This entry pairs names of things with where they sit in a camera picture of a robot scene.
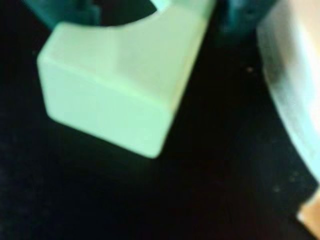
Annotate black table mat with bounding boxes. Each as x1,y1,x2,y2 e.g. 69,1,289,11
0,0,320,240

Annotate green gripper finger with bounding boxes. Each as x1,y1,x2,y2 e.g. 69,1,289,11
21,0,102,29

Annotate light green U shape block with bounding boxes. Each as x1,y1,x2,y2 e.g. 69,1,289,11
36,0,217,160

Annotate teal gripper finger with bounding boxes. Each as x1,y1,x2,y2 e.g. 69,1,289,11
216,0,276,34

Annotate white round bucket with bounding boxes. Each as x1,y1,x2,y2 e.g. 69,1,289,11
256,0,320,186

